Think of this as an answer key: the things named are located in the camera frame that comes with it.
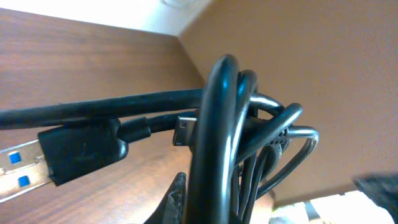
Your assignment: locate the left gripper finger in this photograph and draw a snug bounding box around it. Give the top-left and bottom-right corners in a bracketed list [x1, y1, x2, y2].
[144, 172, 187, 224]

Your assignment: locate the black USB cable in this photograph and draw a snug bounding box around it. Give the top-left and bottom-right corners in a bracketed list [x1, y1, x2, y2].
[0, 54, 320, 224]

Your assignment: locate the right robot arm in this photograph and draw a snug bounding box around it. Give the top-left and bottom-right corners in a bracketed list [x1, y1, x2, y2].
[353, 174, 397, 222]

